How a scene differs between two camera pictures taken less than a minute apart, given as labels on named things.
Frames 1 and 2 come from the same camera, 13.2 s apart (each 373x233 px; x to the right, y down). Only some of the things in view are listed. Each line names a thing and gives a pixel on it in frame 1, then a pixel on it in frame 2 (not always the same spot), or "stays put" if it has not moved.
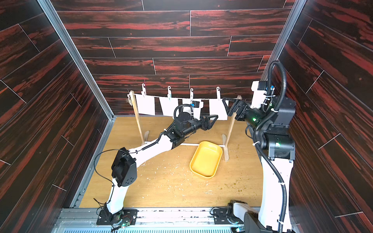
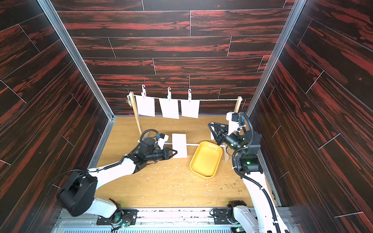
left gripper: (206, 126) → (166, 155)
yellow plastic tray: (206, 159) stays put
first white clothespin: (144, 92) stays put
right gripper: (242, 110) → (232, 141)
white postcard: (217, 107) → (179, 144)
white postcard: (168, 107) stays put
